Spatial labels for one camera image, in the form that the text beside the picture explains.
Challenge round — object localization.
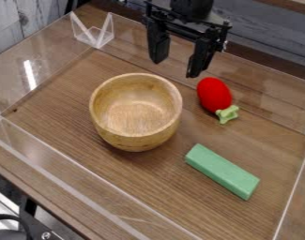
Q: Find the green rectangular block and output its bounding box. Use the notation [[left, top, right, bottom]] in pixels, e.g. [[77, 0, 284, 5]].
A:
[[184, 143, 259, 201]]

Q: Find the wooden bowl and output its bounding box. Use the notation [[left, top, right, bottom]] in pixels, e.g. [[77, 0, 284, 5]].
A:
[[89, 73, 181, 152]]

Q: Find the black table leg bracket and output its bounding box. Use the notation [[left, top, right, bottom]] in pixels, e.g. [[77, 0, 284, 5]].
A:
[[18, 197, 64, 240]]

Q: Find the red plush tomato green stem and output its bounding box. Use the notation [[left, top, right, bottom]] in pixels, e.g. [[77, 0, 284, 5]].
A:
[[196, 77, 239, 124]]

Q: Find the clear acrylic corner bracket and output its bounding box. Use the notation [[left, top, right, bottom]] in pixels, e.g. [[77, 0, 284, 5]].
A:
[[69, 12, 113, 49]]

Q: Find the clear acrylic tray wall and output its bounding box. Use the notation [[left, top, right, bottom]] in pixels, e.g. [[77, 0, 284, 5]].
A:
[[0, 6, 305, 240]]

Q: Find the black cable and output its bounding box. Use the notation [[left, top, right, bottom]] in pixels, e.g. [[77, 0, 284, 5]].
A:
[[0, 214, 32, 240]]

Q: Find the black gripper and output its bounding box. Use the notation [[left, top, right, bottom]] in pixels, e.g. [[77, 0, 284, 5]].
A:
[[143, 0, 232, 78]]

